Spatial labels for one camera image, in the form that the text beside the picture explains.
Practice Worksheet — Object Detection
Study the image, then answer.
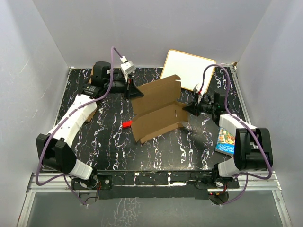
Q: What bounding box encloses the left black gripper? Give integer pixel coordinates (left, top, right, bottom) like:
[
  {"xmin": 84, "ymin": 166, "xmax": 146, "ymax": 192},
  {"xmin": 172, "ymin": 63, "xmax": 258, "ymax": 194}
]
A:
[{"xmin": 104, "ymin": 73, "xmax": 144, "ymax": 101}]

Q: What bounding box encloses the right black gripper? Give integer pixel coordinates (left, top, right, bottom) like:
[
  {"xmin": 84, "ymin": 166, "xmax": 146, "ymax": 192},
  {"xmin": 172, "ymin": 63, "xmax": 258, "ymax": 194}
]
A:
[{"xmin": 182, "ymin": 94, "xmax": 216, "ymax": 116}]

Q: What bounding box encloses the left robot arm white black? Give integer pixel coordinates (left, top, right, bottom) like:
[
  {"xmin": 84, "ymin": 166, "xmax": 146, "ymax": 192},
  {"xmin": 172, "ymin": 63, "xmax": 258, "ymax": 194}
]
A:
[{"xmin": 36, "ymin": 58, "xmax": 144, "ymax": 189}]

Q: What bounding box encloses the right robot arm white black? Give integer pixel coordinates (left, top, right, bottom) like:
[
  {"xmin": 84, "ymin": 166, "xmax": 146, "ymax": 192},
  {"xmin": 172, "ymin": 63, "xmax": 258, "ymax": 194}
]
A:
[{"xmin": 183, "ymin": 92, "xmax": 273, "ymax": 188}]

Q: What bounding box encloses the folded cardboard box upright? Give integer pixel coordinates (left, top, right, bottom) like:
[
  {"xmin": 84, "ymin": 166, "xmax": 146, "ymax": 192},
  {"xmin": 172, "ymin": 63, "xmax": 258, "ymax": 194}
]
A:
[{"xmin": 88, "ymin": 69, "xmax": 93, "ymax": 84}]

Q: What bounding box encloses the flat cardboard box stack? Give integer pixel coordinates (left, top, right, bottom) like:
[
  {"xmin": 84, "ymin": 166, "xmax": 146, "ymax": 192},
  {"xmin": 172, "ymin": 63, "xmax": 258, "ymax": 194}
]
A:
[{"xmin": 85, "ymin": 108, "xmax": 97, "ymax": 123}]

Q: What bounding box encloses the red rectangular block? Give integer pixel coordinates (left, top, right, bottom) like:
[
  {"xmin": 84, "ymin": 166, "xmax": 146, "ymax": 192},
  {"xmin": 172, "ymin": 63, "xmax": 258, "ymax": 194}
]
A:
[{"xmin": 122, "ymin": 121, "xmax": 132, "ymax": 129}]

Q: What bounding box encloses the blue treehouse book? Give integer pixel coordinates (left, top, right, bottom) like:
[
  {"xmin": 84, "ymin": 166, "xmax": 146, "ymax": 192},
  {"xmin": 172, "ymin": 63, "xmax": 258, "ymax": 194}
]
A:
[{"xmin": 215, "ymin": 128, "xmax": 235, "ymax": 157}]

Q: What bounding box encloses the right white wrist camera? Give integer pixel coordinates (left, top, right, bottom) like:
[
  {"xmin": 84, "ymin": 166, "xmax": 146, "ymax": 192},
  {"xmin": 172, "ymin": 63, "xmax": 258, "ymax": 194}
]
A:
[{"xmin": 193, "ymin": 84, "xmax": 205, "ymax": 102}]

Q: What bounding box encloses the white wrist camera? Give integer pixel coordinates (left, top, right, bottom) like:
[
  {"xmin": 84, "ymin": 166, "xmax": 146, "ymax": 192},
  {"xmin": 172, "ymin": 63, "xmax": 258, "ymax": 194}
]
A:
[
  {"xmin": 193, "ymin": 84, "xmax": 205, "ymax": 102},
  {"xmin": 121, "ymin": 61, "xmax": 136, "ymax": 80}
]

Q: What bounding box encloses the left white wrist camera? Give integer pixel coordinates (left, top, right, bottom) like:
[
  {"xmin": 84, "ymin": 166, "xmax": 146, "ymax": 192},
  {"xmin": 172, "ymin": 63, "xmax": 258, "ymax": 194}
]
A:
[{"xmin": 121, "ymin": 61, "xmax": 136, "ymax": 80}]

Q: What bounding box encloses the small whiteboard with wooden frame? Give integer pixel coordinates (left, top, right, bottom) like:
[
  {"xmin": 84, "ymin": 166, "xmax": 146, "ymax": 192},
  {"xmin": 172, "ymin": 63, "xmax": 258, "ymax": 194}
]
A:
[{"xmin": 160, "ymin": 50, "xmax": 216, "ymax": 94}]

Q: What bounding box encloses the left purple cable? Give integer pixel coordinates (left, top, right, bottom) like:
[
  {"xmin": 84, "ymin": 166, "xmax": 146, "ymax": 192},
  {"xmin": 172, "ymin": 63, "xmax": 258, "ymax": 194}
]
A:
[{"xmin": 35, "ymin": 46, "xmax": 130, "ymax": 209}]

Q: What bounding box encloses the purple cable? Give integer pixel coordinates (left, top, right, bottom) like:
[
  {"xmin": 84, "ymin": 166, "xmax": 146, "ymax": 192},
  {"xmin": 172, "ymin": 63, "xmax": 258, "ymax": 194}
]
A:
[
  {"xmin": 198, "ymin": 63, "xmax": 273, "ymax": 209},
  {"xmin": 35, "ymin": 46, "xmax": 130, "ymax": 209}
]

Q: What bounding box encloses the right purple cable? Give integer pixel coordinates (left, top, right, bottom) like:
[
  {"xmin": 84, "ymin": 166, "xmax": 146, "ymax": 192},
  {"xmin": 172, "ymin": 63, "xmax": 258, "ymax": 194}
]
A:
[{"xmin": 198, "ymin": 63, "xmax": 273, "ymax": 209}]

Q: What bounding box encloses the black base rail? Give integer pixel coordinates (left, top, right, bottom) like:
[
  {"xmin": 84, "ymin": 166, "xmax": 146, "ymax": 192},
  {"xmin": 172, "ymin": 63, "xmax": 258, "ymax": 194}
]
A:
[{"xmin": 71, "ymin": 170, "xmax": 239, "ymax": 200}]

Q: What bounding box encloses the aluminium frame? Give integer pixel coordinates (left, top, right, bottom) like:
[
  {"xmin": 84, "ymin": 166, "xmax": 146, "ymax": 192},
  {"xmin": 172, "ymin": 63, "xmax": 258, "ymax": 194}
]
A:
[{"xmin": 18, "ymin": 174, "xmax": 292, "ymax": 227}]

